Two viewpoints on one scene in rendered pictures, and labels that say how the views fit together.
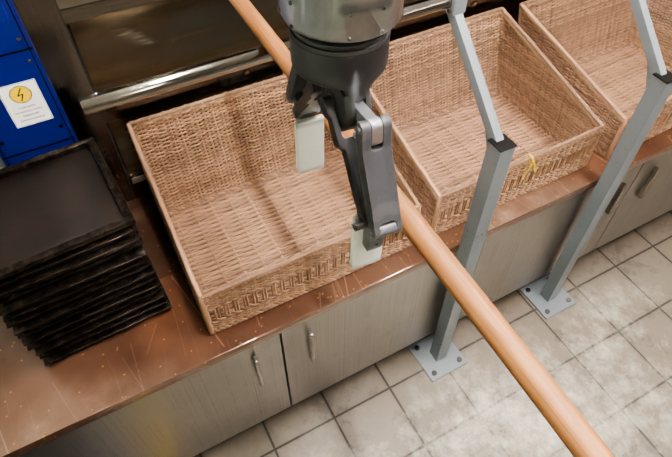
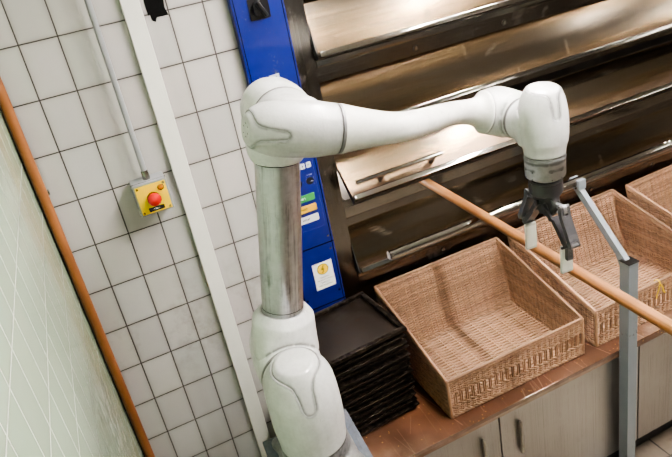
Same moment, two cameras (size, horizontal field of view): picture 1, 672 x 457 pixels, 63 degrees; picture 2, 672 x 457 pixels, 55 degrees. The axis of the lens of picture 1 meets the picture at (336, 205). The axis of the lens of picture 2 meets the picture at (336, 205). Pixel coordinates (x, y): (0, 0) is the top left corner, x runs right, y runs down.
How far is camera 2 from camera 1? 1.12 m
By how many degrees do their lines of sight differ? 25
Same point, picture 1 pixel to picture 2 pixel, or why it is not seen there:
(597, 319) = not seen: outside the picture
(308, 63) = (538, 191)
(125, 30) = (375, 227)
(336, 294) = (534, 388)
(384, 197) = (571, 232)
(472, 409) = not seen: outside the picture
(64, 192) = (356, 320)
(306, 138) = (529, 231)
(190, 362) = (441, 435)
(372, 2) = (558, 168)
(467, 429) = not seen: outside the picture
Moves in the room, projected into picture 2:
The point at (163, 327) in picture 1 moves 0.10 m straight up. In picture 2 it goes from (416, 418) to (412, 394)
